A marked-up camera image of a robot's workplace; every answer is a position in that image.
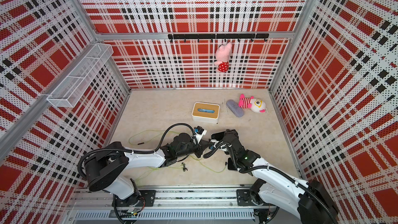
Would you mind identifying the grey glasses case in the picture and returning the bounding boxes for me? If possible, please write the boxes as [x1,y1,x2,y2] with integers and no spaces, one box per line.
[226,100,244,118]

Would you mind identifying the white wire mesh basket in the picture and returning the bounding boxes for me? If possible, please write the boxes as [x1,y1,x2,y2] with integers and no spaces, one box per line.
[47,44,114,108]

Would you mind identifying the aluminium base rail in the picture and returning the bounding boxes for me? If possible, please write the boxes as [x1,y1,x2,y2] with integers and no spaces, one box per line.
[62,186,280,223]

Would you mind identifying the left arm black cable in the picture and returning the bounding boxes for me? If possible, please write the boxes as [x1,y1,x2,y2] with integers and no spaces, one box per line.
[77,122,197,181]

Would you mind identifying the pink pig plush hanging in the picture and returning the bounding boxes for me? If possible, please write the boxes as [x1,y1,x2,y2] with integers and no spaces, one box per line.
[214,43,233,73]

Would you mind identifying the white tissue box wooden top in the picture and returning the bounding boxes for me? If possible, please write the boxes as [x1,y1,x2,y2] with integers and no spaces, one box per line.
[191,102,220,124]

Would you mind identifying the pink striped plush toy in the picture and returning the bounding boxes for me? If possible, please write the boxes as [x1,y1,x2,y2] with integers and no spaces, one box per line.
[238,94,266,113]

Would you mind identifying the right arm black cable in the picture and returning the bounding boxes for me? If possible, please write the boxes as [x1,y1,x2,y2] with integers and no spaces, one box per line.
[203,139,338,224]

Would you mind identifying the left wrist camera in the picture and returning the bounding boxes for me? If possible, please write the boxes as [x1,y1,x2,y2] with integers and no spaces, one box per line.
[194,126,207,144]

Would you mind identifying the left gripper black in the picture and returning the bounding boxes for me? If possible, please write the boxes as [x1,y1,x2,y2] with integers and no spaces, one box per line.
[177,139,211,158]

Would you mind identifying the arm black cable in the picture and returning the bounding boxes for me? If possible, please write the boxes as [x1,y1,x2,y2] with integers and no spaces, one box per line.
[77,122,197,181]
[203,139,338,224]

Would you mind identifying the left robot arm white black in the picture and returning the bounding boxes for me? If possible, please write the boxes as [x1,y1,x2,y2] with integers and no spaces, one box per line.
[77,130,213,200]

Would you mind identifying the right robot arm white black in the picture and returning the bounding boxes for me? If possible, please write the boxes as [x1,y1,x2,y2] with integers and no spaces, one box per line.
[204,130,339,224]

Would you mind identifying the purple-edged black smartphone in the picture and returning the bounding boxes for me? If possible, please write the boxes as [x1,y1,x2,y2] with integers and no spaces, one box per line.
[227,158,241,171]

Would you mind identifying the black hook rail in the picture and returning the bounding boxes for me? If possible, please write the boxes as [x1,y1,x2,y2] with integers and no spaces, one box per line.
[167,33,269,41]

